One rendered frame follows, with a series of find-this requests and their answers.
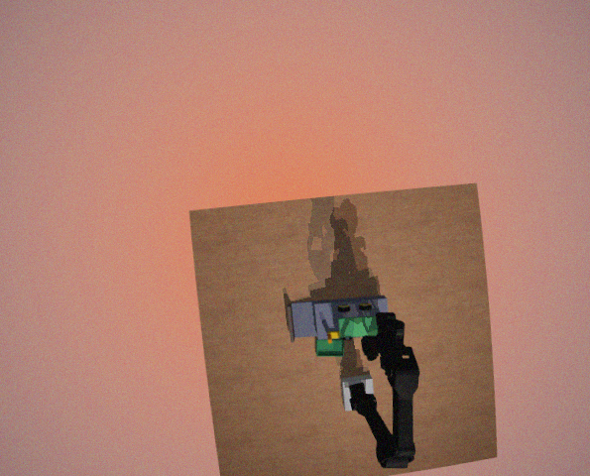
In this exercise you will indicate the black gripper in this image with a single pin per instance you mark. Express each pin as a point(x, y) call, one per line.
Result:
point(381, 316)

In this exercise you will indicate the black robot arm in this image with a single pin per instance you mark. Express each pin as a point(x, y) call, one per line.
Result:
point(393, 450)

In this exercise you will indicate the green tray floor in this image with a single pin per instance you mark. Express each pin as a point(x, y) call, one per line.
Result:
point(324, 347)

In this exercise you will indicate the blue-grey ramp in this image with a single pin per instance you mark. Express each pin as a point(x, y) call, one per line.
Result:
point(316, 318)

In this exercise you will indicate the green flat-topped trolley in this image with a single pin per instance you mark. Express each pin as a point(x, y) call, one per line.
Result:
point(357, 326)

